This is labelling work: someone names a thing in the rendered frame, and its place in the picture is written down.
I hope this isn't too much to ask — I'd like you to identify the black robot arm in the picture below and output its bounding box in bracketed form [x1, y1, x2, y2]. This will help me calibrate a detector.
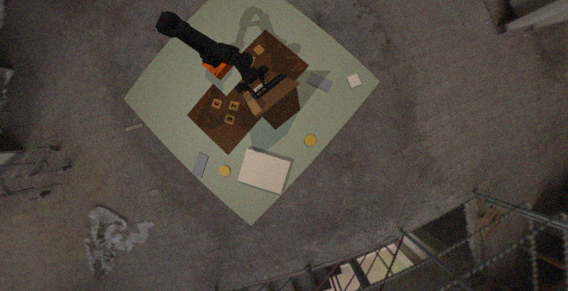
[155, 11, 259, 84]

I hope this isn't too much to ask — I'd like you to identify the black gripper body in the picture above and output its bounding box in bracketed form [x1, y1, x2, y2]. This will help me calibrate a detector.
[235, 65, 270, 93]

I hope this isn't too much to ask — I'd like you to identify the yellow flat disc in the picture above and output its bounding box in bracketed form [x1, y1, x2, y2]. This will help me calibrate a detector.
[219, 165, 230, 177]
[305, 134, 316, 146]

